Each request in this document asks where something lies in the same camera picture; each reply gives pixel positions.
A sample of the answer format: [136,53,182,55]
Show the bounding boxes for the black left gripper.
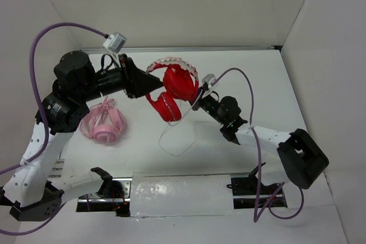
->
[77,53,164,102]

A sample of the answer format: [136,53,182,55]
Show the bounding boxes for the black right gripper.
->
[182,85,226,125]

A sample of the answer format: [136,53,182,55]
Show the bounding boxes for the red headphones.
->
[146,57,199,122]

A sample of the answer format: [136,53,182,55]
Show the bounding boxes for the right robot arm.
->
[193,95,329,194]

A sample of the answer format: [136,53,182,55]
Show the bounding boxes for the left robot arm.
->
[1,51,163,222]

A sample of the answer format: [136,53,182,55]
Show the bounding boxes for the pink headphones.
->
[78,96,127,144]

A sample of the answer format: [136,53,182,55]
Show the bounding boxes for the white taped cover plate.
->
[130,175,234,218]

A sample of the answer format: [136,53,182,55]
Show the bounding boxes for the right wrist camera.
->
[202,74,217,86]

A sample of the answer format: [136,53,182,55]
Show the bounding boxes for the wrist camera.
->
[103,32,127,54]
[202,74,217,86]

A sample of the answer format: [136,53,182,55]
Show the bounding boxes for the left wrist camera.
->
[103,32,127,54]

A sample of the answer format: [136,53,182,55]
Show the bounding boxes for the rear aluminium rail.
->
[79,45,283,55]

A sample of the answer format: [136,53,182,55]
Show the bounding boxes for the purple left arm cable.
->
[0,22,109,235]

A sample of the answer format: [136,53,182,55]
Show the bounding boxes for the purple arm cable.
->
[0,22,109,235]
[213,67,304,223]

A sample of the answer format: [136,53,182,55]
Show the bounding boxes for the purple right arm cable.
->
[213,67,304,223]

